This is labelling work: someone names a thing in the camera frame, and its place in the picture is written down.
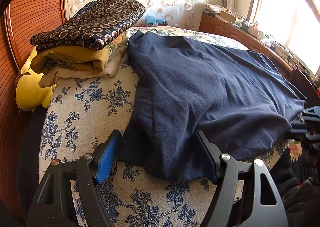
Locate navy blue t-shirt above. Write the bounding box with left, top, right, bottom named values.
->
left=118, top=31, right=306, bottom=181

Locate blue floral white bedsheet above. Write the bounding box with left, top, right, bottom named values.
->
left=38, top=26, right=291, bottom=227

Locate pink bottle on cabinet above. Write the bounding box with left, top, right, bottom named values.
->
left=248, top=22, right=259, bottom=38

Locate yellow plush toy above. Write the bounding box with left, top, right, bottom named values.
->
left=15, top=46, right=55, bottom=112

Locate long wooden cabinet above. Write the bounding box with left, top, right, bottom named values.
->
left=199, top=13, right=319, bottom=107

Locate cardboard box on cabinet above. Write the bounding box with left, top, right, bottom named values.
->
left=219, top=11, right=242, bottom=24

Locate cream folded cloth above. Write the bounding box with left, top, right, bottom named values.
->
left=39, top=44, right=126, bottom=88

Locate mustard yellow folded cloth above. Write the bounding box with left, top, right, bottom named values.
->
left=30, top=31, right=127, bottom=74

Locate dark circle-patterned folded cloth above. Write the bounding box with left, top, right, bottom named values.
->
left=30, top=0, right=146, bottom=52

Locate small blue toy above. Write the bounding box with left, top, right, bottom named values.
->
left=145, top=15, right=168, bottom=26

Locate wooden louvered wardrobe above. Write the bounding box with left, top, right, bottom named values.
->
left=1, top=0, right=66, bottom=217

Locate window with wooden frame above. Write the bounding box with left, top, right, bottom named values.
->
left=249, top=0, right=319, bottom=74

